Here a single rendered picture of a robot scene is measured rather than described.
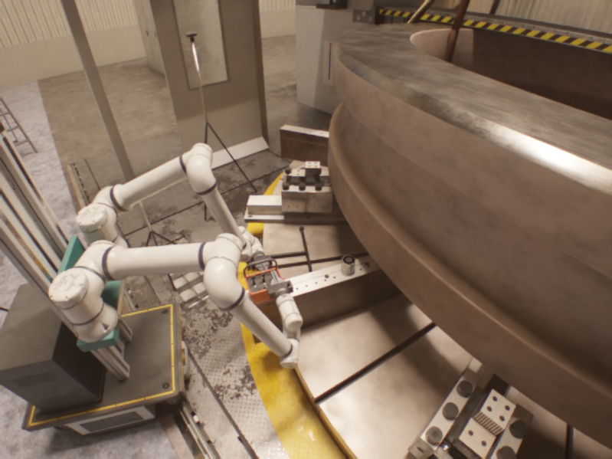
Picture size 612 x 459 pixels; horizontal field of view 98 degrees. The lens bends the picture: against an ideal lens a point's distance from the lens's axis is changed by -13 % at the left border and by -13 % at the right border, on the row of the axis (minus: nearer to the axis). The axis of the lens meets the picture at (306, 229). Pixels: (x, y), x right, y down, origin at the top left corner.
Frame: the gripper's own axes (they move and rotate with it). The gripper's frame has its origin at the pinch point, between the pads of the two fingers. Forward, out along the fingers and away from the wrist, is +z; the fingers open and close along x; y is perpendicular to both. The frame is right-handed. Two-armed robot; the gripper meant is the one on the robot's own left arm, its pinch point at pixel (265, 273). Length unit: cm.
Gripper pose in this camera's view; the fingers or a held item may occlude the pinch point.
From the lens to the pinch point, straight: 180.8
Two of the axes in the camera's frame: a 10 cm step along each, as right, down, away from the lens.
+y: -0.4, -8.3, -5.6
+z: 3.6, 5.1, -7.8
